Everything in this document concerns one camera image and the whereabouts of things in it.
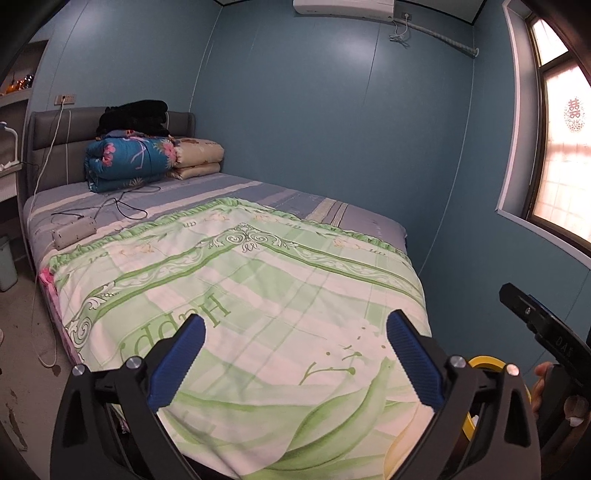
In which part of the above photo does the white wall shelf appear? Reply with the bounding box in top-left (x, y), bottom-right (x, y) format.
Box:
top-left (0, 39), bottom-right (49, 121)

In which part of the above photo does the white desk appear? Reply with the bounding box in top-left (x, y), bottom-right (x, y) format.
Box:
top-left (0, 161), bottom-right (28, 204)

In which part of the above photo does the red window decal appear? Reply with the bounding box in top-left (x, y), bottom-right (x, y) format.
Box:
top-left (563, 97), bottom-right (585, 134)

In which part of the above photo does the pale blue waste bin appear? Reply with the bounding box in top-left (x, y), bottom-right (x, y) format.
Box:
top-left (0, 236), bottom-right (18, 292)

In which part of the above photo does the blue floral folded quilt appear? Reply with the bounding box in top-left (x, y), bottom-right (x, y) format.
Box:
top-left (84, 134), bottom-right (178, 193)

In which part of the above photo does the green floral quilt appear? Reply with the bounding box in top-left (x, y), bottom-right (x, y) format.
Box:
top-left (48, 198), bottom-right (432, 480)

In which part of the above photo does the black clothing pile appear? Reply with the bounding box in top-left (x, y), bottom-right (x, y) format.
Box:
top-left (97, 99), bottom-right (169, 138)

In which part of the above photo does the black cable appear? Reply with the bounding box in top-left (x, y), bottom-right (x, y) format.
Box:
top-left (51, 182), bottom-right (162, 222)

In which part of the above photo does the white charging cable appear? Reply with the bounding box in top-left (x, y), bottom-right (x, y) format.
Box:
top-left (32, 99), bottom-right (65, 367)

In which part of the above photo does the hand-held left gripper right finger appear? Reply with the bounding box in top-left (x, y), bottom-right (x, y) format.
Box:
top-left (386, 310), bottom-right (542, 480)

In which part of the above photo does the air conditioner power cord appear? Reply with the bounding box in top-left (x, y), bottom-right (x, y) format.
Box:
top-left (389, 11), bottom-right (413, 47)

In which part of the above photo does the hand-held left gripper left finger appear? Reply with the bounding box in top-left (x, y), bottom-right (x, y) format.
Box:
top-left (50, 314), bottom-right (207, 480)

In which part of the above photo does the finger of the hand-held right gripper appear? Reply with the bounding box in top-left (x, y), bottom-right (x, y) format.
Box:
top-left (499, 282), bottom-right (589, 365)

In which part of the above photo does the beige pillow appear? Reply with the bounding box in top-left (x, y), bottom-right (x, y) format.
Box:
top-left (173, 137), bottom-right (225, 167)
top-left (167, 161), bottom-right (222, 180)

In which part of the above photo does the grey upholstered bed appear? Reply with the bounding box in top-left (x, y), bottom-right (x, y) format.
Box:
top-left (21, 110), bottom-right (432, 480)

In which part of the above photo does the white power strip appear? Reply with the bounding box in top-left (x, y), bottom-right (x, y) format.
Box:
top-left (52, 219), bottom-right (97, 245)

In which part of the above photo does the person's right hand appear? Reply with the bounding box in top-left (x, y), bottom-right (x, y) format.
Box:
top-left (531, 362), bottom-right (588, 428)

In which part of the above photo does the yellow-rimmed black bin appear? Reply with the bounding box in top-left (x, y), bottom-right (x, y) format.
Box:
top-left (455, 354), bottom-right (535, 480)

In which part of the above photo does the white air conditioner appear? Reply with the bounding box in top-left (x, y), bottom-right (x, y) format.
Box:
top-left (293, 0), bottom-right (396, 17)

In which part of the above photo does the white wrapped pipe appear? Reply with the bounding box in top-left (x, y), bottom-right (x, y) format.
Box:
top-left (411, 21), bottom-right (479, 58)

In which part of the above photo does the white desk lamp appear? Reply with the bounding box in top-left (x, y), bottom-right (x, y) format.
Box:
top-left (0, 121), bottom-right (20, 169)

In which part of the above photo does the window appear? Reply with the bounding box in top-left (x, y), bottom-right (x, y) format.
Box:
top-left (496, 0), bottom-right (591, 259)

